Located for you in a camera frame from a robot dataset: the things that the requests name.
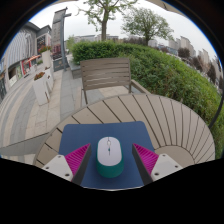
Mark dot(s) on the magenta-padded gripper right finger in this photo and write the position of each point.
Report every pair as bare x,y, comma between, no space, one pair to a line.
166,165

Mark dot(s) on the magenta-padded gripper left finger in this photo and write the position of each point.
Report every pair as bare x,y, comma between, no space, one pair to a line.
56,165

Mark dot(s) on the teal and white computer mouse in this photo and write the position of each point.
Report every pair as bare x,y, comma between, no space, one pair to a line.
109,153

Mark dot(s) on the blue rectangular mouse pad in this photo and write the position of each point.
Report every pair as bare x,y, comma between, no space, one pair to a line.
76,136

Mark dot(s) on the white planter with red flowers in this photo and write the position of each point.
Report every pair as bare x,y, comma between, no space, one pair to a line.
40,91

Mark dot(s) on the green hedge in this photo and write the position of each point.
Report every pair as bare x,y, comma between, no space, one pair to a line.
166,73

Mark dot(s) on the slatted wooden chair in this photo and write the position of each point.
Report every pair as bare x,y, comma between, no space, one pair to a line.
105,73

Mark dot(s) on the tall white planter with flowers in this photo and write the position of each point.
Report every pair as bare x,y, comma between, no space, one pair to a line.
46,60

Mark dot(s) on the distant apartment buildings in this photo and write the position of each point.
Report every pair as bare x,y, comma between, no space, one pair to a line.
185,43

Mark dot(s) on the grey storefront building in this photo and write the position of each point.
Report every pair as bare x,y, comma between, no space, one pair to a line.
20,46

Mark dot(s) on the grey sign pillar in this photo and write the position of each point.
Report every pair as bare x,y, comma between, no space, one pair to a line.
59,33

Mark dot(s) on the thin-crowned tree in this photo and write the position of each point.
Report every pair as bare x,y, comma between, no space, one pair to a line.
104,30

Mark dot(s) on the dense round-crowned tree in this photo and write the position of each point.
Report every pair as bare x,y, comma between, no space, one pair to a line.
146,23

